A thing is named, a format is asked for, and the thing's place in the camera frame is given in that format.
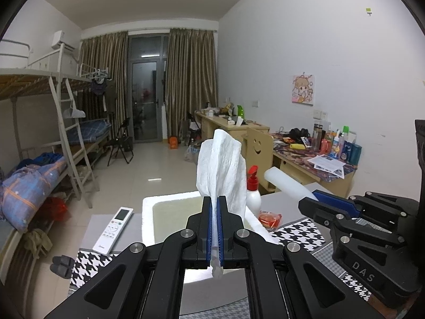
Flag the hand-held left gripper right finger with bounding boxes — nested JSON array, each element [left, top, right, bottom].
[[217, 196, 383, 319]]

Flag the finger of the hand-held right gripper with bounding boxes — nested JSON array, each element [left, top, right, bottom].
[[297, 198, 406, 250], [311, 189, 421, 227]]

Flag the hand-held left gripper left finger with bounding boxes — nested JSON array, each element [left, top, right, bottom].
[[43, 196, 213, 319]]

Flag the white cotton towel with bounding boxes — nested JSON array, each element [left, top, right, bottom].
[[263, 168, 315, 204], [195, 128, 248, 278]]

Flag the white foam box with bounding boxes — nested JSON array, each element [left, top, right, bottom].
[[142, 191, 277, 285]]

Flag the wooden desk with printed mat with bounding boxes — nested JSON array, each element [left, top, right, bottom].
[[269, 132, 358, 199]]

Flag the houndstooth tablecloth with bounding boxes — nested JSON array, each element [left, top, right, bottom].
[[69, 193, 376, 319]]

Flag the printed paper sheets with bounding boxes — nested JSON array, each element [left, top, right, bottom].
[[307, 154, 346, 178]]

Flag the white red-pump lotion bottle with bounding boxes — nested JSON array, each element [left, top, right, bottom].
[[245, 165, 263, 222]]

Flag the red snack packet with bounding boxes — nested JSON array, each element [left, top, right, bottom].
[[258, 210, 283, 230]]

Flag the group of toiletry bottles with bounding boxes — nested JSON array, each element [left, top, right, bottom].
[[312, 123, 363, 166]]

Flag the black headphones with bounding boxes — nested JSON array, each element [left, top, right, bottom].
[[287, 128, 311, 141]]

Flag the clear plastic bag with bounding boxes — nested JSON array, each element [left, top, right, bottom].
[[184, 144, 200, 164]]

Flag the wooden smiley face chair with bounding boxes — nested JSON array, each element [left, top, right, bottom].
[[240, 127, 275, 194]]

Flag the white remote control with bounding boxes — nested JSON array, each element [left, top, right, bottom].
[[93, 207, 134, 255]]

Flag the wooden desk with drawers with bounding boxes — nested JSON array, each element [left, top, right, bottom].
[[195, 111, 270, 154]]

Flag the black folding chair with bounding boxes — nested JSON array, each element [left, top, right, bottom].
[[106, 116, 135, 168]]

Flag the brown curtain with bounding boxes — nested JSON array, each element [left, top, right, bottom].
[[80, 30, 129, 147], [165, 28, 219, 141]]

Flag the red bag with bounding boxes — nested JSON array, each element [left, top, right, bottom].
[[46, 196, 67, 222]]

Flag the glass balcony door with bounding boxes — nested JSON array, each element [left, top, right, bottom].
[[127, 33, 169, 144]]

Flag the white bed ladder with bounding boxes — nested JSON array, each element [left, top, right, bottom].
[[49, 76, 97, 209]]

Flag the hanging dark clothes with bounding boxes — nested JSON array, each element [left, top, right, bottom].
[[91, 77, 117, 114]]

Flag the blue plaid quilt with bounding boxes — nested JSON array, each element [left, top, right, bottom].
[[1, 156, 69, 234]]

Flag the white metal bunk bed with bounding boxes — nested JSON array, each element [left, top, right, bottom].
[[0, 38, 112, 240]]

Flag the white air conditioner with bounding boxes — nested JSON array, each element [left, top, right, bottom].
[[51, 30, 75, 52]]

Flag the cartoon wall poster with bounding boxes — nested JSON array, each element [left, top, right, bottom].
[[291, 74, 316, 106]]

